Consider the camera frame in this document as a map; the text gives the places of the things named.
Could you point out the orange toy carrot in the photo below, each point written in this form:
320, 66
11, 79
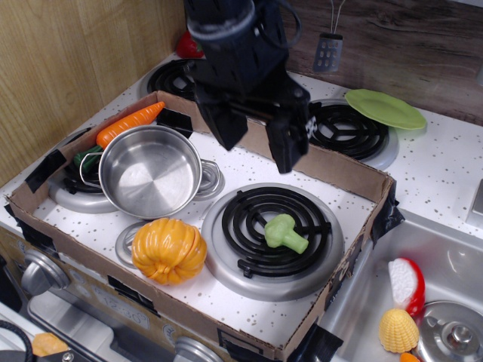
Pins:
141, 117

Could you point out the steel pot lid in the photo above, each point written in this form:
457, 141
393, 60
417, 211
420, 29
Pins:
449, 331

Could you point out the silver stove knob left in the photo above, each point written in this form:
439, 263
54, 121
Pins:
42, 274

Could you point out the orange toy pumpkin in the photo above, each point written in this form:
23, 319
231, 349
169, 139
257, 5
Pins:
169, 251

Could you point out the silver stove knob bottom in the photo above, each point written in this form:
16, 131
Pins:
187, 349

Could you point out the green plastic plate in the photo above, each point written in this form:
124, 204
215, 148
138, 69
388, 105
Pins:
385, 109

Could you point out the yellow toy corn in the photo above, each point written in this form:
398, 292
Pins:
398, 333

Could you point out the hanging metal spatula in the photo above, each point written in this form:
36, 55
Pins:
330, 44

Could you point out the stainless steel pot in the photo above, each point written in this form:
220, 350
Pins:
150, 172

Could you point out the front right black burner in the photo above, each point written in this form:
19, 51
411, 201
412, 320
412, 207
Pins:
239, 258

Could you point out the red toy strawberry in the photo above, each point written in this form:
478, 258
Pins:
187, 48

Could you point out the red white toy pepper slice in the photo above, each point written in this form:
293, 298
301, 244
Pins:
407, 285

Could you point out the front left black burner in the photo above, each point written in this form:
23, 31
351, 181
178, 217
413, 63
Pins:
67, 189

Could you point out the small orange toy in sink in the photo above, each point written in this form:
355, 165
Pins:
408, 357

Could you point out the orange toy piece bottom left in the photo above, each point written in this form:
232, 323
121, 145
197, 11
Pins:
45, 344

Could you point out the green toy broccoli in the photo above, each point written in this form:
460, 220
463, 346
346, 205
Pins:
279, 232

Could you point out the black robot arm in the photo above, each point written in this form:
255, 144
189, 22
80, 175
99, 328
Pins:
246, 11

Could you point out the back right black burner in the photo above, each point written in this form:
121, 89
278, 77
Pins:
342, 129

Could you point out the silver stove knob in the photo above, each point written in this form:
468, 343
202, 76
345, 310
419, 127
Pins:
42, 274
187, 349

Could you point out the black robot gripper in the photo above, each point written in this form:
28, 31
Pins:
243, 75

